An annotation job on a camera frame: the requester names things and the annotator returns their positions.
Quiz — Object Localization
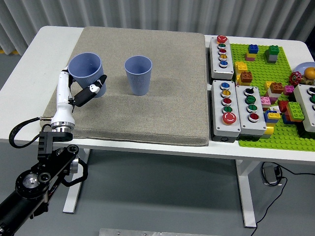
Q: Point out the grey-brown fabric mat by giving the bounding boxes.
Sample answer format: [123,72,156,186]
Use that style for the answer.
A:
[39,26,210,147]

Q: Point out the slim five-button control box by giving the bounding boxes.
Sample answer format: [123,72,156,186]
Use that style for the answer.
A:
[209,35,235,81]

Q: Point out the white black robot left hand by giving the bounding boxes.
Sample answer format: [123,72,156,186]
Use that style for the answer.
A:
[51,65,108,128]

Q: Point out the white table leg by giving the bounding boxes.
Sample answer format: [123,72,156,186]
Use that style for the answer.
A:
[63,147,91,214]
[235,159,258,228]

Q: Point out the red valve wheel toy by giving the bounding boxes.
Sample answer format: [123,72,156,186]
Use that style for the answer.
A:
[289,71,302,86]

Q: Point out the yellow round toy brick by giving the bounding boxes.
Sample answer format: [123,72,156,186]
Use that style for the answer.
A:
[263,123,275,140]

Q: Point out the orange toy brick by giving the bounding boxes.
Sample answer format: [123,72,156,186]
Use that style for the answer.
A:
[270,82,284,94]

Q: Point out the grey pleated curtain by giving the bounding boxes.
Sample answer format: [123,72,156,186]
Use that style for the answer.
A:
[0,0,315,53]

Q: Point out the wide five-button control box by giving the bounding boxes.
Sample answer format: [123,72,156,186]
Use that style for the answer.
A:
[211,80,242,143]

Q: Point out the grey control box, black buttons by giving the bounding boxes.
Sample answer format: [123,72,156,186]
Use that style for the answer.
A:
[292,84,315,133]

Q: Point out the blue and yellow toy brick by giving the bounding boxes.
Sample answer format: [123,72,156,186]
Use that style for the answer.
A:
[264,110,281,123]

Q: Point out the four-button box with knob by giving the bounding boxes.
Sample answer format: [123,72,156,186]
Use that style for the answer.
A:
[235,85,268,141]

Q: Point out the green studded baseplate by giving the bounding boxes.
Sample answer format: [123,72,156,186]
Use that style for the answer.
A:
[228,43,315,151]

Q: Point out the light blue plate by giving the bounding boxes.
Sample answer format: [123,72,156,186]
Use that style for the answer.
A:
[294,61,315,79]

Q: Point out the large lime green toy brick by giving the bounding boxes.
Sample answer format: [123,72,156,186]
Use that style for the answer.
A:
[287,101,305,121]

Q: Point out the brown toy brick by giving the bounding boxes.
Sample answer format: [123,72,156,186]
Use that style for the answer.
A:
[240,71,253,83]

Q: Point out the blue ribbed plastic cup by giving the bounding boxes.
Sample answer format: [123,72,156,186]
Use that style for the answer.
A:
[124,56,153,96]
[68,52,107,98]

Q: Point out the grey toy brick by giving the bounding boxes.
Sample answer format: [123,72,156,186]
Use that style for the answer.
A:
[264,50,278,64]

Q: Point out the black power cable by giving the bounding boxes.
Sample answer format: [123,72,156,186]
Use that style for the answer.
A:
[251,165,315,236]

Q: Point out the grey power adapter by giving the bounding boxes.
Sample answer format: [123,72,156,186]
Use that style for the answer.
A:
[261,165,281,186]

